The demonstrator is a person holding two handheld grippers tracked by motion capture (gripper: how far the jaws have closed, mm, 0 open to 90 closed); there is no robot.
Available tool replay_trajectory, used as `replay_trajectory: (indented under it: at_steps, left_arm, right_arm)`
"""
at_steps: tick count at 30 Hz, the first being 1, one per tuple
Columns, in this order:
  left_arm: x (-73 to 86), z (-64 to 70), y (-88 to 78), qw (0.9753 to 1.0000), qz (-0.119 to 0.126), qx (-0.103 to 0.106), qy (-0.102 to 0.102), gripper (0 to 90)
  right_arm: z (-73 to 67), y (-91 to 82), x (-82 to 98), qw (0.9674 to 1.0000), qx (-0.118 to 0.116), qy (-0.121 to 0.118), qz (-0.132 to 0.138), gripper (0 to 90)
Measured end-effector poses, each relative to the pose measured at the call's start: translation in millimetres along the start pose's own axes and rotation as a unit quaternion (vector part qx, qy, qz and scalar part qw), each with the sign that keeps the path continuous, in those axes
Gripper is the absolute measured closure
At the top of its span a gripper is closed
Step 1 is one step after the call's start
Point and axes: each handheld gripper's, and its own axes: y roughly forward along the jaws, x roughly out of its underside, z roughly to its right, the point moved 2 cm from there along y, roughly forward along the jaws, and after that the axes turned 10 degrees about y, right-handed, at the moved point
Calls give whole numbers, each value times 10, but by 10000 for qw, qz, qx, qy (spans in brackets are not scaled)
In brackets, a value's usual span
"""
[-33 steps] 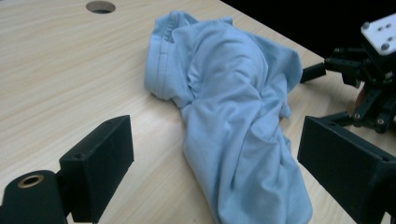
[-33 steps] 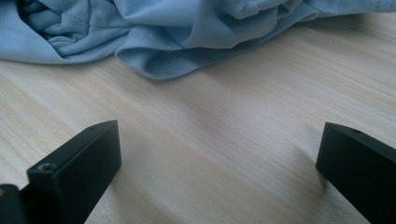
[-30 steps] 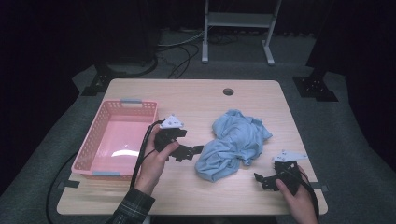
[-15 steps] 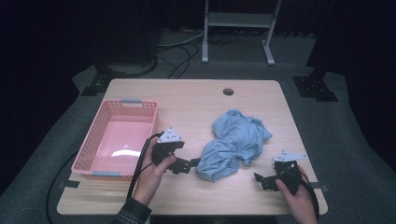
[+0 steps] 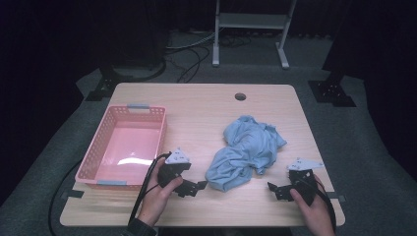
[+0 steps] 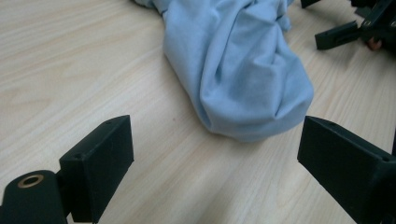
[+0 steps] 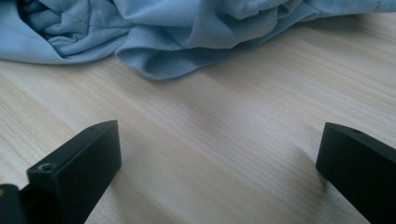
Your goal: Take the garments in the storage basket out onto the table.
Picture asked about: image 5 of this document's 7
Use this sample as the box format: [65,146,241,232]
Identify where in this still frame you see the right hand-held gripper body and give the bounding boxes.
[285,157,326,207]

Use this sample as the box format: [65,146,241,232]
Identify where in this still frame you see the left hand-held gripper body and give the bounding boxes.
[156,147,193,190]

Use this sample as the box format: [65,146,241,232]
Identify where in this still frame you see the light blue shirt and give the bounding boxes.
[204,114,288,193]

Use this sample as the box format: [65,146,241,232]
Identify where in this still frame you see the pink plastic basket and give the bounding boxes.
[74,103,168,192]

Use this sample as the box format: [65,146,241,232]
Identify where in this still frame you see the person's left hand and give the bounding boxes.
[136,158,184,227]

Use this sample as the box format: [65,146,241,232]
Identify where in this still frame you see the person's right hand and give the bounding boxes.
[289,174,336,236]

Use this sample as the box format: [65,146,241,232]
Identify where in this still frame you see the black tape strip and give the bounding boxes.
[61,189,85,200]
[326,192,347,203]

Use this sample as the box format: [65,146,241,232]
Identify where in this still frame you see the black stand base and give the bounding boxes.
[307,79,357,108]
[85,64,133,102]

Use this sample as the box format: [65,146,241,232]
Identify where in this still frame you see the white metal stand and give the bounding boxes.
[211,0,298,70]

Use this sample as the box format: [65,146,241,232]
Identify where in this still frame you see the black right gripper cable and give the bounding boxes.
[313,186,338,234]

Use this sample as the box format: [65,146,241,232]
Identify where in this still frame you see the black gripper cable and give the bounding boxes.
[313,186,338,234]
[127,151,173,228]

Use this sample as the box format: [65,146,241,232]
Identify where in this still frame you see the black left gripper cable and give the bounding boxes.
[127,151,173,228]

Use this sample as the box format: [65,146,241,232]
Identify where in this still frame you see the black floor cables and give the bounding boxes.
[162,29,252,84]

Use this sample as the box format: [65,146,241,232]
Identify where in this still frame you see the black cable on floor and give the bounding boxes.
[47,159,83,236]

